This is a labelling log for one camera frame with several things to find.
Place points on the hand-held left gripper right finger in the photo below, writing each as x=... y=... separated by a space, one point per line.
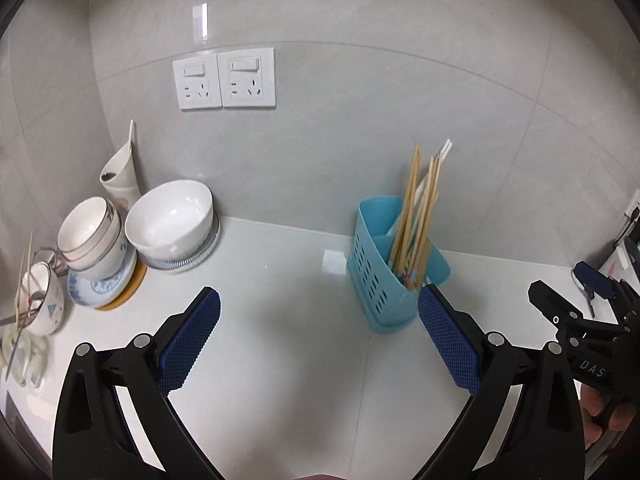
x=447 y=335

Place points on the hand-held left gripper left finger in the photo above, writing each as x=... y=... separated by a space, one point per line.
x=192 y=335

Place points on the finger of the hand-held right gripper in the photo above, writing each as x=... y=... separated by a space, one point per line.
x=550 y=305
x=595 y=277

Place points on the blue plastic utensil holder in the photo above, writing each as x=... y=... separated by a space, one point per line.
x=380 y=280

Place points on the bundle of wooden chopsticks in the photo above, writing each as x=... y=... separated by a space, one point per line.
x=422 y=210

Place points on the person's right hand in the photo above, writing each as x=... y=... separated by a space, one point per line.
x=595 y=420

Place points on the white ribbed plate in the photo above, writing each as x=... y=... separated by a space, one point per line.
x=200 y=255

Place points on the large white bowl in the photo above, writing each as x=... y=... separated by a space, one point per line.
x=170 y=220

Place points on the white cup triangle print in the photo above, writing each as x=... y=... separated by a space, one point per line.
x=47 y=310

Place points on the clear glass item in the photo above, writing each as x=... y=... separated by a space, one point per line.
x=27 y=360

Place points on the white slanted cup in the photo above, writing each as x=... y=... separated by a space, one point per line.
x=120 y=175

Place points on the thin wooden stick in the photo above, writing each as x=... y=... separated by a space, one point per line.
x=23 y=280

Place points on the white plastic stick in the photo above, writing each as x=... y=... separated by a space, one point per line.
x=442 y=150

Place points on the white wall socket with plug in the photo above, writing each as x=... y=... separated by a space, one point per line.
x=631 y=220

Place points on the white wall socket with switch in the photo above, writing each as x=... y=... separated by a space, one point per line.
x=197 y=82
x=247 y=77

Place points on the clear wall strip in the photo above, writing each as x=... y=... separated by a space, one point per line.
x=201 y=22

